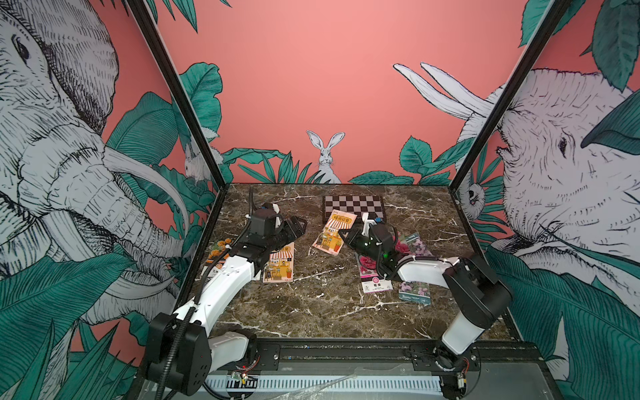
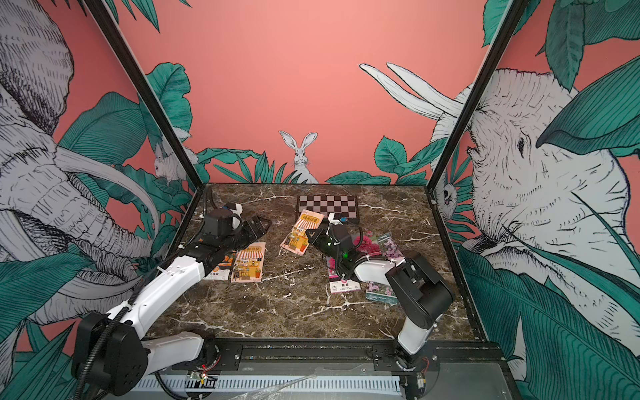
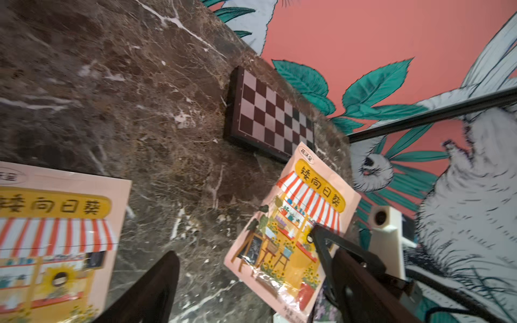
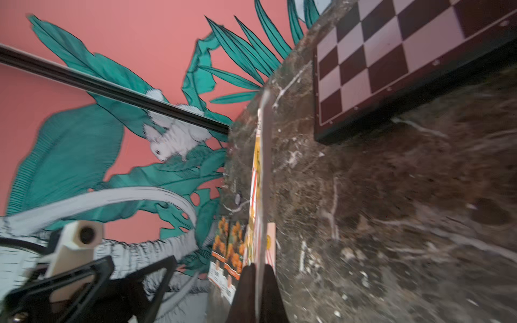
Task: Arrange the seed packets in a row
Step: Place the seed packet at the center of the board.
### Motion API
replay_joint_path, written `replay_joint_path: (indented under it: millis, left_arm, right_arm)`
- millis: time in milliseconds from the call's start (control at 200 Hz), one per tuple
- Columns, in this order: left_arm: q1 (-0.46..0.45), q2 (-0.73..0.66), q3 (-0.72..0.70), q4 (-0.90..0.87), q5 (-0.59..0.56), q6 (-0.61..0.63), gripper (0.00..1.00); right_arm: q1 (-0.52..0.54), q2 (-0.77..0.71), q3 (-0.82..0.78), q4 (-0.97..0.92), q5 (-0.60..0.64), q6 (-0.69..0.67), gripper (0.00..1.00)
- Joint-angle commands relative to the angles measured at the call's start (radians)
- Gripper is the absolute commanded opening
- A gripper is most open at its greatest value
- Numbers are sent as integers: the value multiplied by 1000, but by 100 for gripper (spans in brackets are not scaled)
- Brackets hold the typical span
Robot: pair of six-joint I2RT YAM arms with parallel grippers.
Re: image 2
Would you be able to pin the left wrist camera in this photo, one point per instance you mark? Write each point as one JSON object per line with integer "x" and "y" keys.
{"x": 235, "y": 208}

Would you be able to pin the purple flower seed packet front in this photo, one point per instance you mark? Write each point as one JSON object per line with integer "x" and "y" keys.
{"x": 379, "y": 293}

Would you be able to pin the purple flower seed packet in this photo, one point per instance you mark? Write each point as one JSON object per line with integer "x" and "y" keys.
{"x": 379, "y": 293}
{"x": 388, "y": 248}

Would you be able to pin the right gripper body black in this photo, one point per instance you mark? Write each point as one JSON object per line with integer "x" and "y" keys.
{"x": 327, "y": 245}

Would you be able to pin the right black frame post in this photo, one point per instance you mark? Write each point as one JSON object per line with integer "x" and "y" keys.
{"x": 514, "y": 12}

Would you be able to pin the clear plastic wrap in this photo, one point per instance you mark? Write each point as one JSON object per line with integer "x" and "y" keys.
{"x": 298, "y": 388}

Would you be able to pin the pink flower seed packet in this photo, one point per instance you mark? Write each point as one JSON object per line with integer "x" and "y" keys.
{"x": 337, "y": 284}
{"x": 364, "y": 244}

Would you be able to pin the black front mounting rail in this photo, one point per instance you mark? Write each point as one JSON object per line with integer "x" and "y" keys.
{"x": 229, "y": 354}

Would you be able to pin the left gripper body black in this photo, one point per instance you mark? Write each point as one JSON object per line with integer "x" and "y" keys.
{"x": 242, "y": 237}

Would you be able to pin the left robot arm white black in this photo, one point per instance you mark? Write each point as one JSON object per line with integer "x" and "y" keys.
{"x": 111, "y": 352}

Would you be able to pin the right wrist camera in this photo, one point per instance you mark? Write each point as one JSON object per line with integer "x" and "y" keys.
{"x": 332, "y": 219}

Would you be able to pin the white slotted vent strip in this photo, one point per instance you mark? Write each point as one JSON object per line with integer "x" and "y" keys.
{"x": 388, "y": 385}

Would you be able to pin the left black frame post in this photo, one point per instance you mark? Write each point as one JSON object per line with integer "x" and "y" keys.
{"x": 109, "y": 28}

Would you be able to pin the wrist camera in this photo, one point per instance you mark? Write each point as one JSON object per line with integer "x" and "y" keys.
{"x": 235, "y": 208}
{"x": 332, "y": 219}

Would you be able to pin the sunflower shop seed packet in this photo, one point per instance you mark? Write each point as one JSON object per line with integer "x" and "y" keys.
{"x": 297, "y": 240}
{"x": 248, "y": 267}

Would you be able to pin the checkered chess board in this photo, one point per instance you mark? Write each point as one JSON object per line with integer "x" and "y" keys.
{"x": 344, "y": 207}

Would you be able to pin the black frame post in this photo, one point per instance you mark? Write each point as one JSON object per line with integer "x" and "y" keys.
{"x": 109, "y": 28}
{"x": 514, "y": 12}

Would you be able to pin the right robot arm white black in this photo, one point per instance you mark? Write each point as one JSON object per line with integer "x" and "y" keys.
{"x": 419, "y": 288}

